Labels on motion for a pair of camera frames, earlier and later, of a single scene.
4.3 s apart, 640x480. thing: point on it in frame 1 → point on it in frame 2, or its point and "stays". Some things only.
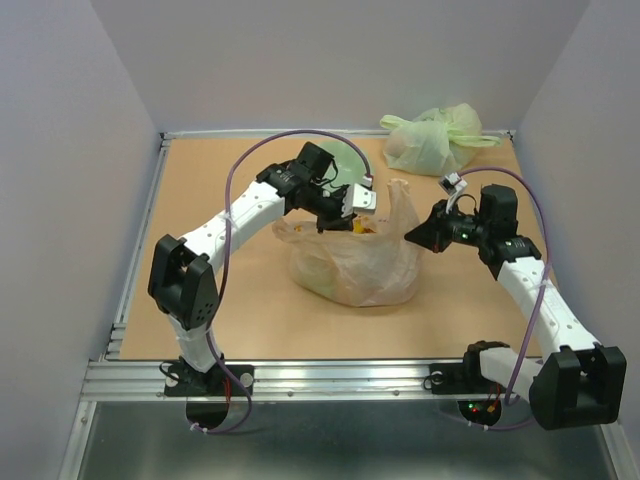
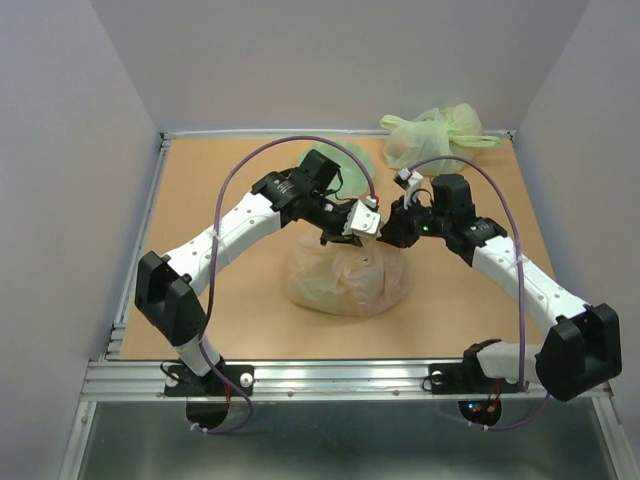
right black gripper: x=432 y=234 → x=391 y=232
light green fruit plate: x=350 y=164 stays
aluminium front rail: x=289 y=381 stays
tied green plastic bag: x=439 y=141 stays
